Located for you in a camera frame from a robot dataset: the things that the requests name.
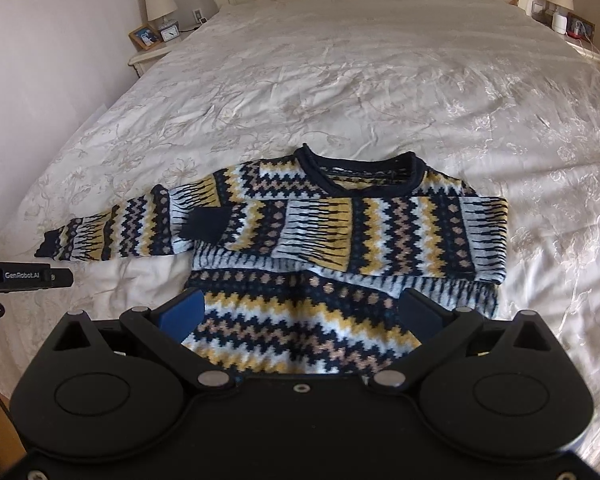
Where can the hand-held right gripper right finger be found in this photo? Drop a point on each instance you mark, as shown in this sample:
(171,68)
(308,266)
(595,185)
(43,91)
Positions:
(420,312)

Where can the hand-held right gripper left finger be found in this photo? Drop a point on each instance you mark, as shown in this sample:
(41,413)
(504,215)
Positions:
(182,316)

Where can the white round speaker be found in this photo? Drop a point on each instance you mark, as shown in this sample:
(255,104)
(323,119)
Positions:
(559,23)

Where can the small white clock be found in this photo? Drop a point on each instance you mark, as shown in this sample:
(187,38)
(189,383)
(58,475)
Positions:
(170,34)

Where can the white wall socket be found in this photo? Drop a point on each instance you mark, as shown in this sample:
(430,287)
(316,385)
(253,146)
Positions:
(537,8)
(198,14)

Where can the wooden picture frame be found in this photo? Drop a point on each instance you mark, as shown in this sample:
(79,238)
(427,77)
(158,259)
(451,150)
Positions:
(144,37)

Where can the white embroidered bedspread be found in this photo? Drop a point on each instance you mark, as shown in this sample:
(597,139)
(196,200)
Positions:
(355,85)

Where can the dark picture frame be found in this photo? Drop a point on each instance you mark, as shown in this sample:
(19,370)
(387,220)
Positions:
(581,25)

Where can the cream nightstand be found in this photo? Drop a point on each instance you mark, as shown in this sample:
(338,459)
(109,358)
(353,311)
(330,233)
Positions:
(592,57)
(147,58)

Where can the navy yellow patterned knit sweater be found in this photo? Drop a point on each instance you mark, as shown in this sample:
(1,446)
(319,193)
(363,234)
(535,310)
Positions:
(300,310)

